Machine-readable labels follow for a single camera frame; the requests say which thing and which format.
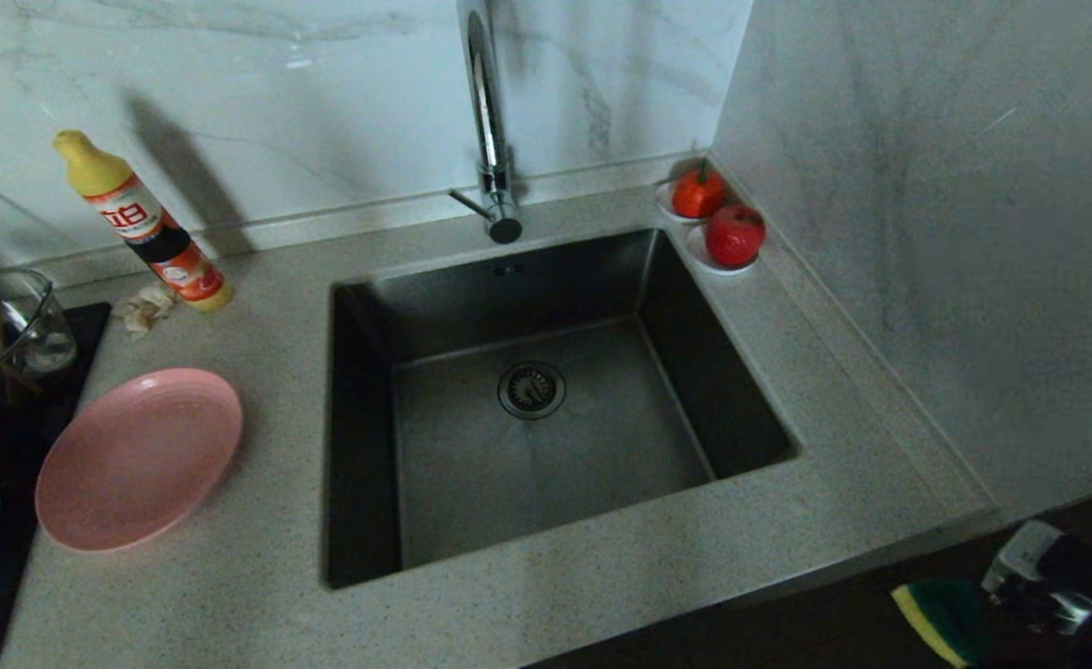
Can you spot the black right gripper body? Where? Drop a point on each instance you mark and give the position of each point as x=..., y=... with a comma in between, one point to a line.
x=1085, y=595

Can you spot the green and yellow sponge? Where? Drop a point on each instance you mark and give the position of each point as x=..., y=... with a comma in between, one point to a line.
x=940, y=618

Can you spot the crumpled beige tissue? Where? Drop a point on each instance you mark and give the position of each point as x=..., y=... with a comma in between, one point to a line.
x=144, y=308

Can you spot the stainless steel sink basin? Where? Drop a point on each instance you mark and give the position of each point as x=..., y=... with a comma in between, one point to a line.
x=555, y=465

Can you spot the orange-red tomato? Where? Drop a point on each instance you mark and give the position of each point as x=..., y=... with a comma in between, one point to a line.
x=698, y=193

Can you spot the round metal drain strainer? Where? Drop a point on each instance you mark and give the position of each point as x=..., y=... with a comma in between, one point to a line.
x=531, y=390

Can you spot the red apple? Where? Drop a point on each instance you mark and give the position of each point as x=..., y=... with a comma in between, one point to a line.
x=734, y=236

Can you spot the pink plate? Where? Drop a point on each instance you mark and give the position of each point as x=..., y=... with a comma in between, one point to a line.
x=137, y=460

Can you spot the chrome faucet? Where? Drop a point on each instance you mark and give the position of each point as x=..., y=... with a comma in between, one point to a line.
x=487, y=121

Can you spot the clear glass measuring cup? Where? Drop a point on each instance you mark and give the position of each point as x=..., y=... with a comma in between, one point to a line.
x=39, y=334

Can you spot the orange detergent bottle yellow cap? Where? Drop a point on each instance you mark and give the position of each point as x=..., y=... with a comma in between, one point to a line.
x=141, y=223

